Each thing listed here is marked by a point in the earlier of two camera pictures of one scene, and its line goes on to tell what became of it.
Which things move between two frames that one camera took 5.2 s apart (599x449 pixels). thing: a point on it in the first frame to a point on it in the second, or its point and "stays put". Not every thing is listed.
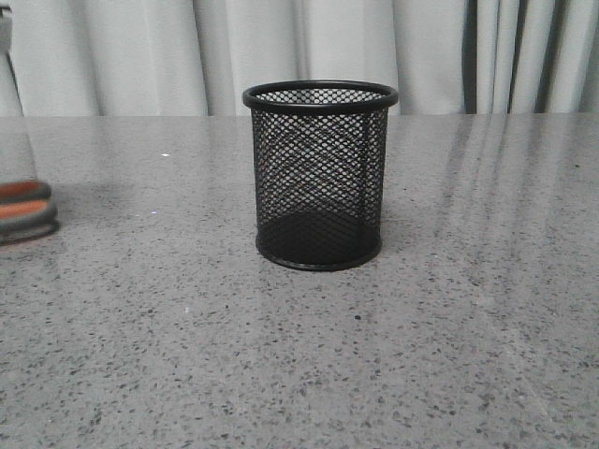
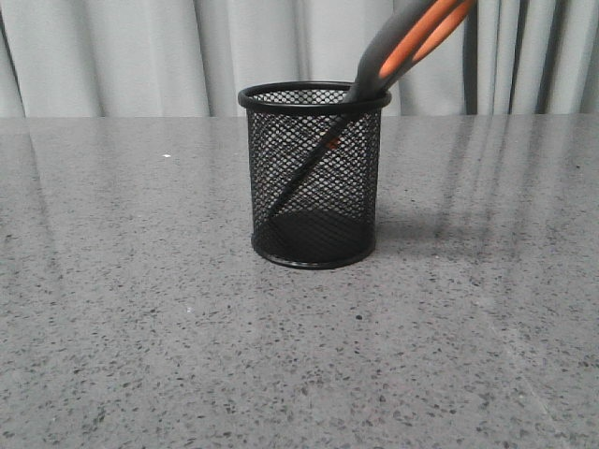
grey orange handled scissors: x=26 y=211 to x=397 y=50
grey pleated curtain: x=198 y=57 stays put
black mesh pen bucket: x=319 y=161 stays put
